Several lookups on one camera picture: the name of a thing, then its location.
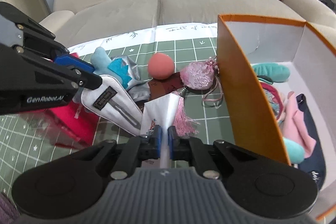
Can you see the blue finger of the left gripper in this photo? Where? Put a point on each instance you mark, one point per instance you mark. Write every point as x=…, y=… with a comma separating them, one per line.
x=71, y=60

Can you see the orange cardboard box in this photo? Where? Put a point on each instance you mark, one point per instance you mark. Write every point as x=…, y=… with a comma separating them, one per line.
x=262, y=184

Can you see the green grid table mat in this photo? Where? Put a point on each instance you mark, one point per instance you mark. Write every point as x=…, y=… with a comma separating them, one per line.
x=30, y=141

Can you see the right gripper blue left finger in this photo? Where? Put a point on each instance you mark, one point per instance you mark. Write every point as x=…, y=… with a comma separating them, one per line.
x=156, y=141

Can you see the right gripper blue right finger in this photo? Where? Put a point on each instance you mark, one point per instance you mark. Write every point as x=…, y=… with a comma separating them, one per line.
x=173, y=141

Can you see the brown leather piece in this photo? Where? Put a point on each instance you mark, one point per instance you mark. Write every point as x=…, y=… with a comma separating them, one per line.
x=173, y=84

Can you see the blue plush toy red ball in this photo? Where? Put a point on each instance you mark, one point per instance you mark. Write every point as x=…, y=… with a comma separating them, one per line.
x=160, y=67

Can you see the white printed small box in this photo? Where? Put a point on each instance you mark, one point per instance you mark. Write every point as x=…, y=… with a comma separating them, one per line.
x=160, y=111

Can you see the beige sofa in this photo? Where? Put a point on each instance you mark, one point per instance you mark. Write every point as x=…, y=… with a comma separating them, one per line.
x=77, y=21

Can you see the navy blue cap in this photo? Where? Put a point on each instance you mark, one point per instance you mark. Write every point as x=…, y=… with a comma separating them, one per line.
x=314, y=165

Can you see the red lidded clear toy box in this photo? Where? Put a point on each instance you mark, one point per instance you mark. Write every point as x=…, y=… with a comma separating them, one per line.
x=71, y=126

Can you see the pink brocade pouch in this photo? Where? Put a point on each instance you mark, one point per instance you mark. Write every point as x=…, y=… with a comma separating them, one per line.
x=198, y=76

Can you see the pink soft cloth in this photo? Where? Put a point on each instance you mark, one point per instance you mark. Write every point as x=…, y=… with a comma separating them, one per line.
x=294, y=131

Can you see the teal plush doll bag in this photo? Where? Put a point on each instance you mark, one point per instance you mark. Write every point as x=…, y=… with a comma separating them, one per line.
x=268, y=74

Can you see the silver grey cloth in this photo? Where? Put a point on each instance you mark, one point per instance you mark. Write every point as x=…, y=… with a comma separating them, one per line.
x=125, y=68

